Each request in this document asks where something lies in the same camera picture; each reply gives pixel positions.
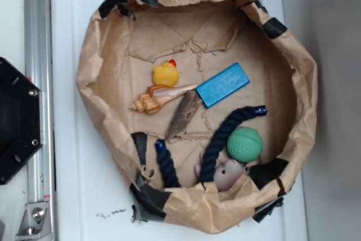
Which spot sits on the tan spiral conch shell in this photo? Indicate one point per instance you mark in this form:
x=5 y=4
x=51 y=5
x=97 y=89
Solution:
x=157 y=96

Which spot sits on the grey driftwood piece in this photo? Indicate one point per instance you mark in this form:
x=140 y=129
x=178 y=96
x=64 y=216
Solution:
x=183 y=115

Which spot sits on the brown paper bag bin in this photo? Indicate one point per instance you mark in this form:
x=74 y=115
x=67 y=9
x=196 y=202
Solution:
x=204 y=37

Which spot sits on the yellow rubber duck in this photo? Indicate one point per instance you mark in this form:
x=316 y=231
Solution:
x=166 y=73

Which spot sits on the blue wooden block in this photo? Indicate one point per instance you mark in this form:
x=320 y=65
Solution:
x=222 y=85

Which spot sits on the green rubber ball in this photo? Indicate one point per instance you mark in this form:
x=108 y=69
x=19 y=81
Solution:
x=244 y=144

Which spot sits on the pink plush mouse toy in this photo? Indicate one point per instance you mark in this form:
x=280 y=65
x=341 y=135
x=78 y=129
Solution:
x=228 y=173

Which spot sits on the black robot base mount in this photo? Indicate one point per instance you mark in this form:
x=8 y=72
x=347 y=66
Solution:
x=20 y=120

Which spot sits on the aluminium extrusion rail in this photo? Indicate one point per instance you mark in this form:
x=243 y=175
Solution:
x=38 y=66

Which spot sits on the metal corner bracket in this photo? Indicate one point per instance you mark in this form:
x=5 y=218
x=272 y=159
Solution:
x=36 y=222

